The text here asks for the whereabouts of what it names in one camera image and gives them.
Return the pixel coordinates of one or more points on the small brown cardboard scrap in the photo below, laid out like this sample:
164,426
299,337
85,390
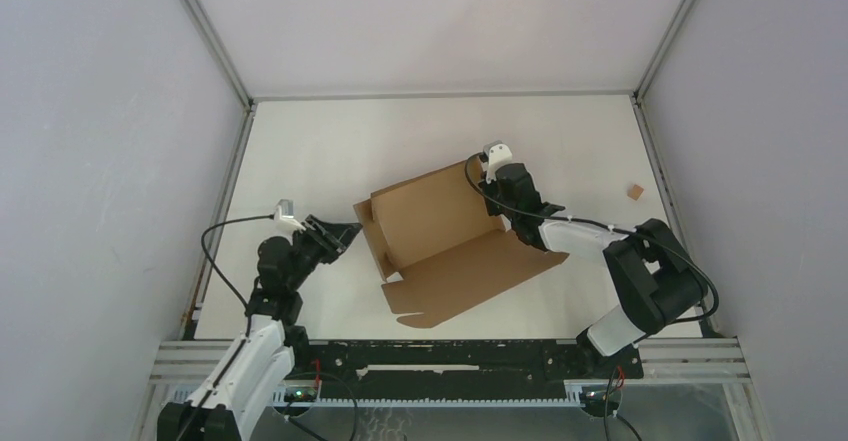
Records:
635,192

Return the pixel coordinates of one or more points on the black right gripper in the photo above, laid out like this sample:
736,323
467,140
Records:
488,188

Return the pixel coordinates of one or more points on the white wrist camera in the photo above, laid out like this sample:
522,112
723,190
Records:
494,156
288,213

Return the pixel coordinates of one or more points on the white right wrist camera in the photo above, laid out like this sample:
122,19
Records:
494,156

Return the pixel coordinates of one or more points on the brown cardboard box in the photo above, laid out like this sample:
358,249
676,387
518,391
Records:
438,251

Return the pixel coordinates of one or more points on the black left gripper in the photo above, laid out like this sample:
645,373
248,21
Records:
332,238

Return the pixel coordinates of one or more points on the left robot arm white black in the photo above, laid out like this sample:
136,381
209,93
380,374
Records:
229,402

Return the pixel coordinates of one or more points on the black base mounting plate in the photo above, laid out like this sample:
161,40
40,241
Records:
458,370

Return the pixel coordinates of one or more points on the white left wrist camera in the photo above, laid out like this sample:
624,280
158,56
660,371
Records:
288,213

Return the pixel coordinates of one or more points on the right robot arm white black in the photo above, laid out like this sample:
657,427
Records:
654,278

